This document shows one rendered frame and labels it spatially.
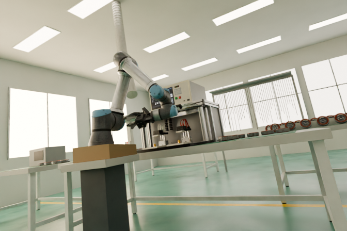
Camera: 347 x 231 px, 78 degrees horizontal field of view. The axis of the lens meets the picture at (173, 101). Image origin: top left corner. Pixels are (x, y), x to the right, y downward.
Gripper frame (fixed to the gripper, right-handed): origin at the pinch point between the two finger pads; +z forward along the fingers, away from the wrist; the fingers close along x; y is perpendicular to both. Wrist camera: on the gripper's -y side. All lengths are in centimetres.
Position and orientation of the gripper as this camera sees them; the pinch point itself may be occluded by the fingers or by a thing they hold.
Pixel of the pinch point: (126, 121)
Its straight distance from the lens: 148.0
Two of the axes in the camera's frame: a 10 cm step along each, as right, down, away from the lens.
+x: 3.1, 8.1, 5.0
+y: -0.1, 5.2, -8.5
